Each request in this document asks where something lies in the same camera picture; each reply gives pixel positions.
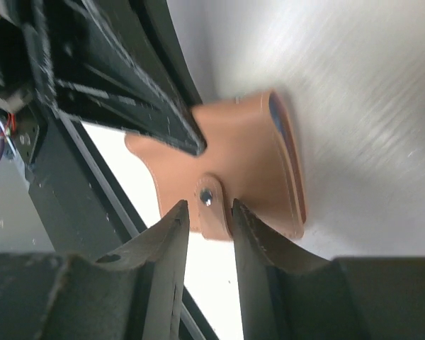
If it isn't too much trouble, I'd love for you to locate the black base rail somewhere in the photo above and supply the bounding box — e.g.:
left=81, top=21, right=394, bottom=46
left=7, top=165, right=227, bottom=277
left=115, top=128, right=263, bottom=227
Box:
left=23, top=107, right=216, bottom=339

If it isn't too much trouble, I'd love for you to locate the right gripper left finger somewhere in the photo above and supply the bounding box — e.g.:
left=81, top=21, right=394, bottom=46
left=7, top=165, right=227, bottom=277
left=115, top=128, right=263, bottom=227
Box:
left=0, top=200, right=189, bottom=339

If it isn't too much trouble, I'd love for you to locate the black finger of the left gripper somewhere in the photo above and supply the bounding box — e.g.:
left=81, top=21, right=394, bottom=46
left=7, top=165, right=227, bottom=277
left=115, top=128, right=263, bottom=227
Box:
left=28, top=1, right=206, bottom=155

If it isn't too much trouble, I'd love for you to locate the brown leather card holder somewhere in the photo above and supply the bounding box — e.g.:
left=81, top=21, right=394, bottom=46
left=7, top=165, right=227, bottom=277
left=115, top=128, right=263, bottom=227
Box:
left=125, top=90, right=307, bottom=241

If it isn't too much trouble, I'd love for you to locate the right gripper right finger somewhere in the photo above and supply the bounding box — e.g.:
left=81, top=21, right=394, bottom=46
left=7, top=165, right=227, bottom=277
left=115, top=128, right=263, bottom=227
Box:
left=232, top=201, right=425, bottom=339

